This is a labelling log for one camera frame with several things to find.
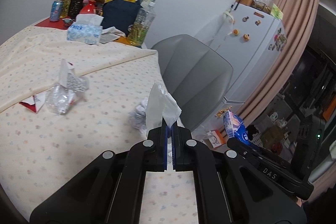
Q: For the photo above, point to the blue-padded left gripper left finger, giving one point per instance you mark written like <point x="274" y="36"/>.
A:
<point x="110" y="188"/>

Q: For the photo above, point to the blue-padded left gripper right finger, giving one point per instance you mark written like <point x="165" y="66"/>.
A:
<point x="228" y="188"/>

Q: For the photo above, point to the blue snack wrapper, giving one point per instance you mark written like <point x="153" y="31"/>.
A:
<point x="235" y="130"/>

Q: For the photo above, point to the printed paper ball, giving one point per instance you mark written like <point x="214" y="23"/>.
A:
<point x="137" y="118"/>

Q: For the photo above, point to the white plastic bag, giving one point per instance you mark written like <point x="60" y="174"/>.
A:
<point x="162" y="113"/>

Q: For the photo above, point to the red white torn wrapper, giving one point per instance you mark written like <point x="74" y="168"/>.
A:
<point x="34" y="103"/>

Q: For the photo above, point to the brown cardboard box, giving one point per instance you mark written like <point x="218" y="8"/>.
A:
<point x="272" y="136"/>

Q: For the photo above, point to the orange white flat box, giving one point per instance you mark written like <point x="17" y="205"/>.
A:
<point x="215" y="138"/>

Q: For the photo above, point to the floral cream tablecloth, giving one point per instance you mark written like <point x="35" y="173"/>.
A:
<point x="40" y="152"/>

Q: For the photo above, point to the clear crumpled foil wrapper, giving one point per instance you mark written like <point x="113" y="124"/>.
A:
<point x="60" y="99"/>

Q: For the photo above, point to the grey upholstered chair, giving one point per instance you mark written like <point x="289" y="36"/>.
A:
<point x="195" y="75"/>

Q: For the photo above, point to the white folded paper packet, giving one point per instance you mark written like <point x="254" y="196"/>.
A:
<point x="69" y="80"/>

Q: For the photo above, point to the white refrigerator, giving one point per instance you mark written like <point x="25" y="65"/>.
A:
<point x="251" y="41"/>

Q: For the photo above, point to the blue tissue pack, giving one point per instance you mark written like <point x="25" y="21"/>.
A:
<point x="86" y="29"/>

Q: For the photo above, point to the pink curtain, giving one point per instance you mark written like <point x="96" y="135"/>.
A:
<point x="298" y="20"/>

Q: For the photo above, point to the navy tote bag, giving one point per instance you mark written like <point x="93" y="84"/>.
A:
<point x="120" y="14"/>

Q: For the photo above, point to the clear plastic oil bottle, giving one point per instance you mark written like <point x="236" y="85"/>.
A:
<point x="141" y="25"/>

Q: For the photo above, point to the red ceramic vase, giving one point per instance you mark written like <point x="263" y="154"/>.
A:
<point x="89" y="8"/>

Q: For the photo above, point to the blue soda can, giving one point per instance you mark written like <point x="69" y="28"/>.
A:
<point x="56" y="9"/>

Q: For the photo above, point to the black pen holder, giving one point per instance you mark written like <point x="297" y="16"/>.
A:
<point x="74" y="8"/>

